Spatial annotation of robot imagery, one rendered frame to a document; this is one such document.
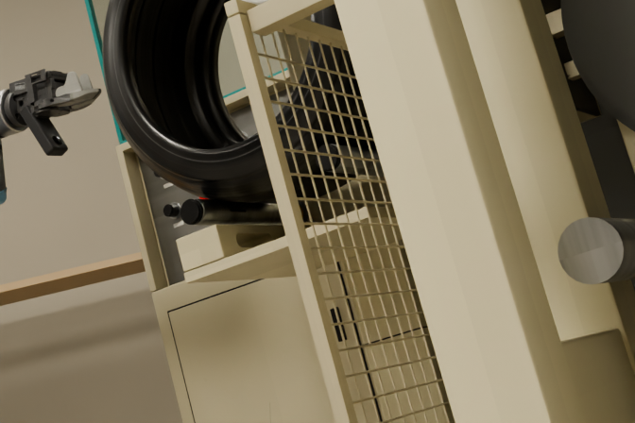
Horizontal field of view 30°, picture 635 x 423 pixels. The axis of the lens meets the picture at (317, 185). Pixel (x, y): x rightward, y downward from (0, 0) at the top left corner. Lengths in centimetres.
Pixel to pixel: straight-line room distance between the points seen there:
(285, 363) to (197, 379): 24
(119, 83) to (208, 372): 89
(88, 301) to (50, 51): 121
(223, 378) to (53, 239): 289
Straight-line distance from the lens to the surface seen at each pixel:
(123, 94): 212
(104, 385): 545
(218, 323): 275
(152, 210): 292
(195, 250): 202
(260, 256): 195
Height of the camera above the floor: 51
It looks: 11 degrees up
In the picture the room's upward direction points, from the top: 15 degrees counter-clockwise
